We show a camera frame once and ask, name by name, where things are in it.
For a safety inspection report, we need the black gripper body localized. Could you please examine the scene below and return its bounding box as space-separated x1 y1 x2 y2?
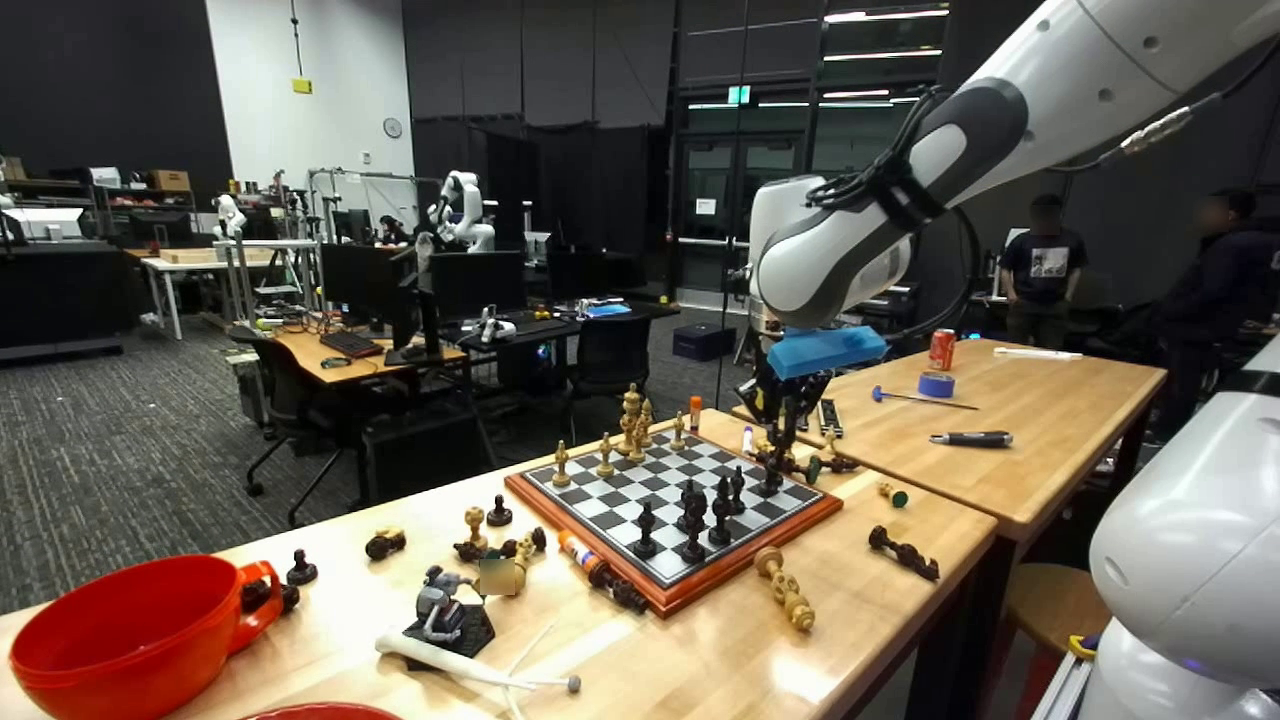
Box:
744 371 836 422

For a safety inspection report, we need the long dark chess piece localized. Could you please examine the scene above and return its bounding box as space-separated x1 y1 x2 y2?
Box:
798 450 867 486

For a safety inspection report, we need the tall light chess piece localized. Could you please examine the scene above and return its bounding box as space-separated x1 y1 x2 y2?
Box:
614 379 647 467

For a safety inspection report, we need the wooden framed chessboard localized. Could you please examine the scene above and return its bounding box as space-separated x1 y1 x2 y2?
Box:
498 427 847 621

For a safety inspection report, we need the large dark chess piece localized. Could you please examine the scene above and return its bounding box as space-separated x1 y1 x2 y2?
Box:
864 519 944 588

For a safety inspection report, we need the large light chess piece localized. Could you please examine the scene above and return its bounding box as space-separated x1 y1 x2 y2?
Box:
751 544 821 640

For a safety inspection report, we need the orange can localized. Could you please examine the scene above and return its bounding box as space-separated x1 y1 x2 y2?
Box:
923 325 959 376

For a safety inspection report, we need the black marker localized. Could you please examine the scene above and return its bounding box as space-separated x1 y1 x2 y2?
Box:
927 426 1017 451

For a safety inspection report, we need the person in dark shirt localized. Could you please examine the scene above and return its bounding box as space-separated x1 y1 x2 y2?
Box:
995 189 1093 338

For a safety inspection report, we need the wooden stool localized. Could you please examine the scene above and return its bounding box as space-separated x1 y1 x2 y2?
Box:
998 557 1113 714

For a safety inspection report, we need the light pawn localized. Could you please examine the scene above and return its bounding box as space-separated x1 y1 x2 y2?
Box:
450 504 493 567

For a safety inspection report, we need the black computer monitor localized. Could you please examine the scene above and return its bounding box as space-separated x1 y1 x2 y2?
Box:
315 240 407 319
427 249 528 319

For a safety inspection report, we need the metal shelving rack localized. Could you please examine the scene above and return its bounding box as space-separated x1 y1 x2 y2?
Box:
673 0 955 258

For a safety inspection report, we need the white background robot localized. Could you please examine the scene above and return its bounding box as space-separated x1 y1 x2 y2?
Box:
427 163 498 258

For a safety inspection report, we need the grey figurine black base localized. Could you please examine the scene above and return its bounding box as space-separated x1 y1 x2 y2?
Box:
400 566 498 661

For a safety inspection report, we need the white plastic stick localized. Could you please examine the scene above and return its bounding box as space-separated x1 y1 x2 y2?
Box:
373 634 587 706

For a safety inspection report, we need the wooden top office desk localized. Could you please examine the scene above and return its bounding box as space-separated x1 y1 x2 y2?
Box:
223 319 472 532

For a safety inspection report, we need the black keyboard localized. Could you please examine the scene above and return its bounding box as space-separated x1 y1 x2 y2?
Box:
315 325 392 365

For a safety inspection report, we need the person in black jacket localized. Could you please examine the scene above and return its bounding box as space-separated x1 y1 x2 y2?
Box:
1153 189 1280 391

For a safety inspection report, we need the black office chair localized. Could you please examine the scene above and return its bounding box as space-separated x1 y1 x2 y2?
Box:
233 334 364 532

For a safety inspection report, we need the white leg work table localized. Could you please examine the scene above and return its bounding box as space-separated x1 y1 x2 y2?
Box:
125 238 325 346

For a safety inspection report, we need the red plastic cup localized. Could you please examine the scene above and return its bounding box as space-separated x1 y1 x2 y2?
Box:
3 552 293 720

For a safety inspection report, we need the black cabinet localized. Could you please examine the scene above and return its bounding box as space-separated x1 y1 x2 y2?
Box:
0 238 137 365

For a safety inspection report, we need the blue handled metal tool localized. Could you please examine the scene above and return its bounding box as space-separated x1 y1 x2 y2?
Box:
867 379 985 416

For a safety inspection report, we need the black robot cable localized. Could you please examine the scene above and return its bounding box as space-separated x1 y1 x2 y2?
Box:
804 78 985 351

